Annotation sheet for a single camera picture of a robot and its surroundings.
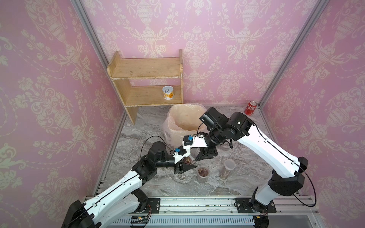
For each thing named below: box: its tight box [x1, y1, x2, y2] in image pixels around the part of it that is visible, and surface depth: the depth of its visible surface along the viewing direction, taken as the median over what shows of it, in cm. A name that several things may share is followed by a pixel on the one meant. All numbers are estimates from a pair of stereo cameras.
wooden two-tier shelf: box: [107, 49, 184, 124], surface depth 87 cm
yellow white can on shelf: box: [162, 85, 174, 101], surface depth 96 cm
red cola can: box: [244, 100, 258, 116], surface depth 111 cm
